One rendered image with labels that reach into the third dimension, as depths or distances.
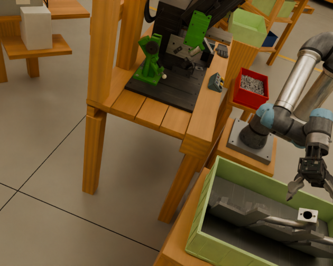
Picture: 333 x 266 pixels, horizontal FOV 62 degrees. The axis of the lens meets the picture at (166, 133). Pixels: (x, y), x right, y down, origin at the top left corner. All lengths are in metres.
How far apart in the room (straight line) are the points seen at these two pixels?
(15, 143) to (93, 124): 1.04
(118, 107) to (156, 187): 0.98
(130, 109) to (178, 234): 0.69
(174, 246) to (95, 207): 1.05
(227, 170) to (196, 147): 0.24
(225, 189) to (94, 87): 0.82
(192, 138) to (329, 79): 0.67
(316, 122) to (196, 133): 0.60
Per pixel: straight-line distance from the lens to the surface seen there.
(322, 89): 1.41
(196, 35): 1.85
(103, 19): 1.28
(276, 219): 1.17
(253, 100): 1.99
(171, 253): 1.17
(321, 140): 1.07
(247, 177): 1.36
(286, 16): 4.65
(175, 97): 1.64
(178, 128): 1.47
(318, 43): 1.32
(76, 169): 2.31
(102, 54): 1.35
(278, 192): 1.42
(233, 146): 1.53
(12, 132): 2.62
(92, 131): 1.67
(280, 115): 1.17
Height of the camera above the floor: 1.84
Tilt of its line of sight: 42 degrees down
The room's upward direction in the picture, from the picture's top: 19 degrees clockwise
